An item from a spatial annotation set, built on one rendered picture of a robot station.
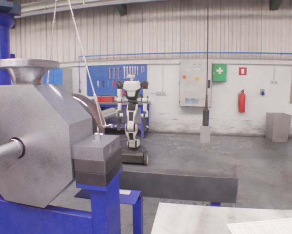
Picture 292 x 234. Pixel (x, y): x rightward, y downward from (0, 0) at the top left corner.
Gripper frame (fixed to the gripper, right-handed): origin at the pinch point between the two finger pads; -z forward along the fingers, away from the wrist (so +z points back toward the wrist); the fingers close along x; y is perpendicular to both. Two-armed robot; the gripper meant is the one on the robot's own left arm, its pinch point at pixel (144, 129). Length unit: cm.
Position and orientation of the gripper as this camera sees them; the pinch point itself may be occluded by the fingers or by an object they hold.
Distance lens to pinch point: 367.2
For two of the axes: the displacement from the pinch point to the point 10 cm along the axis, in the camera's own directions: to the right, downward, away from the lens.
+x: -1.4, -0.5, -9.9
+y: 9.9, 0.2, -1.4
